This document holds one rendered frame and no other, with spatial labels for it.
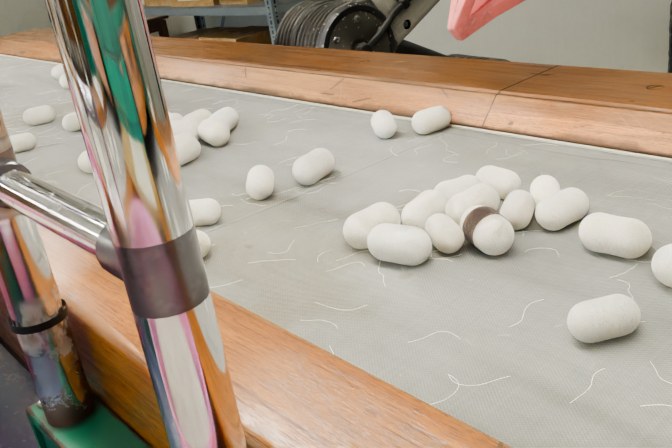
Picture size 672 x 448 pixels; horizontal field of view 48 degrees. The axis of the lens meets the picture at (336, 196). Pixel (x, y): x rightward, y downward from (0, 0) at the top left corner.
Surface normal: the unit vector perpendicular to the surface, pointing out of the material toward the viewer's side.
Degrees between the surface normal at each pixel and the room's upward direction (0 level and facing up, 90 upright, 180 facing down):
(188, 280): 90
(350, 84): 45
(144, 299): 90
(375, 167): 0
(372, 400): 0
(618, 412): 0
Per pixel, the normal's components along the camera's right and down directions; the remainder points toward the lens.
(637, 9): -0.70, 0.35
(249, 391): -0.14, -0.92
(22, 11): 0.70, 0.15
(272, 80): -0.62, -0.40
